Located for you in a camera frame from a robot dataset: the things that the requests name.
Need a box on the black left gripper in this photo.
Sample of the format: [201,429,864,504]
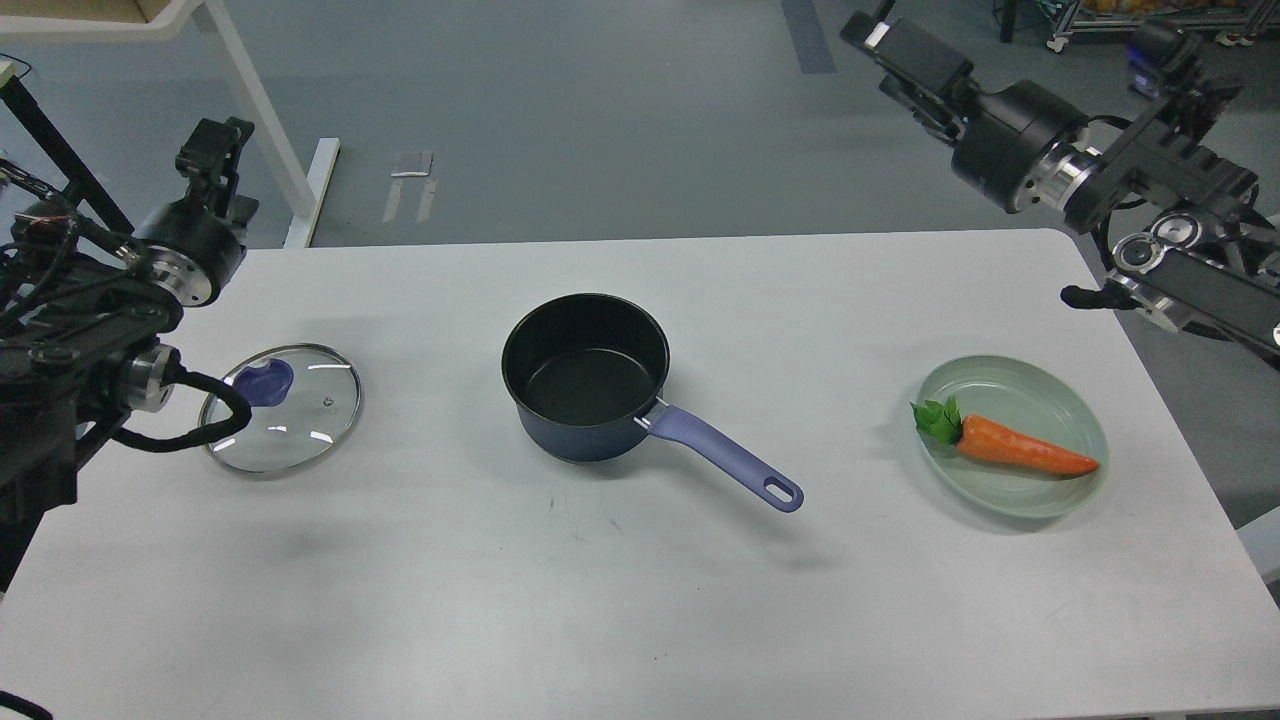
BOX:
[133,117,259,307]

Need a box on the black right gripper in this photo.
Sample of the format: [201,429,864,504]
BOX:
[879,78,1085,214]

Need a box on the glass lid with blue knob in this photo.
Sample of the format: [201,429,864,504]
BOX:
[204,343,364,477]

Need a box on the blue saucepan with handle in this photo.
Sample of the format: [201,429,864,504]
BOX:
[500,293,804,512]

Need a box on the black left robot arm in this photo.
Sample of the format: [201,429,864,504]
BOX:
[1,117,259,587]

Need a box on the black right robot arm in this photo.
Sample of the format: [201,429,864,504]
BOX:
[841,10,1279,366]

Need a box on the black metal rack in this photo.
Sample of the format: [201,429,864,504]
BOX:
[0,60,136,236]

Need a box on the pale green plate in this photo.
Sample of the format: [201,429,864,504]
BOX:
[909,355,1108,521]

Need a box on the wheeled cart in background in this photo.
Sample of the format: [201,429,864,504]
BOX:
[1044,1,1277,54]

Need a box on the orange toy carrot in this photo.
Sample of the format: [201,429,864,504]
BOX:
[910,397,1101,478]

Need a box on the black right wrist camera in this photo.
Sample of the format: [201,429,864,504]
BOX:
[838,12,980,111]

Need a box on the white table leg frame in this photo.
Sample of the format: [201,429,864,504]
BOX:
[1,1,340,249]

